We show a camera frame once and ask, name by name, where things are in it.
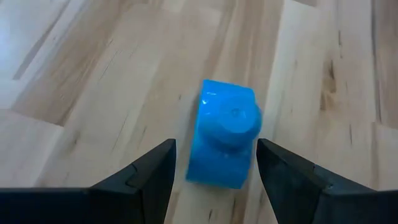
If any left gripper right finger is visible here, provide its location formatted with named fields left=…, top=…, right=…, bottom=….
left=256, top=138, right=398, bottom=224

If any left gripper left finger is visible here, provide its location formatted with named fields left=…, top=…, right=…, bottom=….
left=0, top=138, right=177, bottom=224

